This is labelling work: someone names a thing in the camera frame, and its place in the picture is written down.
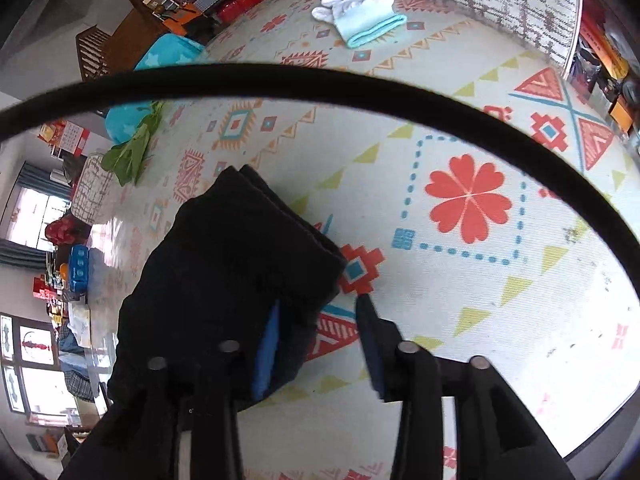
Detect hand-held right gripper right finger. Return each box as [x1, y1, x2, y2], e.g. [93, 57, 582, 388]
[355, 293, 577, 480]

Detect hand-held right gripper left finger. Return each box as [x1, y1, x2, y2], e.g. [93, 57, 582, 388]
[60, 300, 282, 480]

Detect black pants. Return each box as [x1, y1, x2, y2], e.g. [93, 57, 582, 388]
[107, 164, 349, 411]

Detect patterned tablecloth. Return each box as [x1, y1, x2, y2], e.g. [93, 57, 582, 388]
[90, 0, 640, 480]

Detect plaid garment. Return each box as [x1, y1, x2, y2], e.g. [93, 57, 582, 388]
[62, 369, 102, 402]

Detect white tissue box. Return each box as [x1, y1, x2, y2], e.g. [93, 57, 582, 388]
[67, 306, 92, 349]

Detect blue denim garment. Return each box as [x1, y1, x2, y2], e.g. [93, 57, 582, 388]
[59, 330, 84, 357]

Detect blue plastic package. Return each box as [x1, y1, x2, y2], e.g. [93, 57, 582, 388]
[67, 245, 92, 292]

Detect red bag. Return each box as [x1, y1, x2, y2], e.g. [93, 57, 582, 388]
[44, 215, 92, 247]

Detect grey patterned chair cover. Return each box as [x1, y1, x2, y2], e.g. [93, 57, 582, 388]
[410, 0, 584, 69]
[71, 152, 119, 224]

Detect green leafy vegetable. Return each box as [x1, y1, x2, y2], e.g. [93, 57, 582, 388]
[101, 102, 166, 187]

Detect blue window curtain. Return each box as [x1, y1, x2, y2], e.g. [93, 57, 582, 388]
[0, 239, 52, 270]
[16, 161, 71, 202]

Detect teal star blanket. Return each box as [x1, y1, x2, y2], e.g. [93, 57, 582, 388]
[105, 35, 206, 145]

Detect light blue folded towel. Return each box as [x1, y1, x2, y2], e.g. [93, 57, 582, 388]
[334, 0, 409, 50]

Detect wooden staircase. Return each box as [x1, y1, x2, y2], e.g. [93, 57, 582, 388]
[75, 0, 171, 82]

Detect thick black cable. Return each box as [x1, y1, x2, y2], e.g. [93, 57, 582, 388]
[0, 62, 640, 256]

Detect red wall calendar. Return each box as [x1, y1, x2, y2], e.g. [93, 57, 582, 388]
[37, 120, 91, 157]

